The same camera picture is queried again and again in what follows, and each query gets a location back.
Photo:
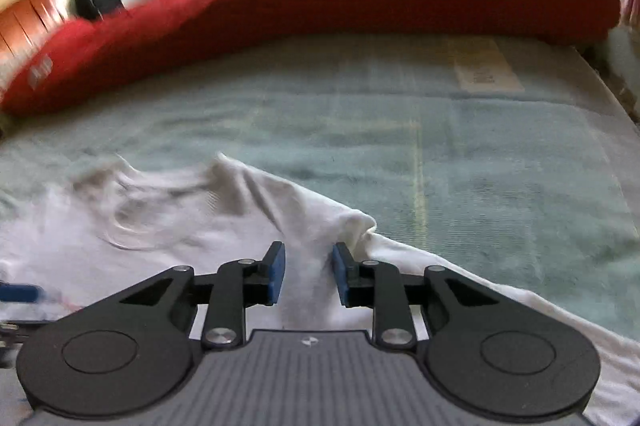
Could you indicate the green checked bed blanket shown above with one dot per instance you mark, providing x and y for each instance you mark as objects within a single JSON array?
[{"x": 400, "y": 130}]

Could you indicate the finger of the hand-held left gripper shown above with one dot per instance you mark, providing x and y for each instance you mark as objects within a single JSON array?
[
  {"x": 20, "y": 336},
  {"x": 20, "y": 292}
]

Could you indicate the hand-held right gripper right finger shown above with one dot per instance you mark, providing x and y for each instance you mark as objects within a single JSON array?
[{"x": 342, "y": 277}]

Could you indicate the small silver wrapper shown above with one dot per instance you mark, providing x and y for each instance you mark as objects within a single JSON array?
[{"x": 40, "y": 70}]

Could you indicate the white printed t-shirt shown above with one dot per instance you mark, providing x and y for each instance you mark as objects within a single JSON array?
[{"x": 150, "y": 246}]

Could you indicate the wooden bed headboard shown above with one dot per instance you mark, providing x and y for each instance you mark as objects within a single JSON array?
[{"x": 25, "y": 25}]

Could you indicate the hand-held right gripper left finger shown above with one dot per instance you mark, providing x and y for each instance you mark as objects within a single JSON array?
[{"x": 275, "y": 277}]

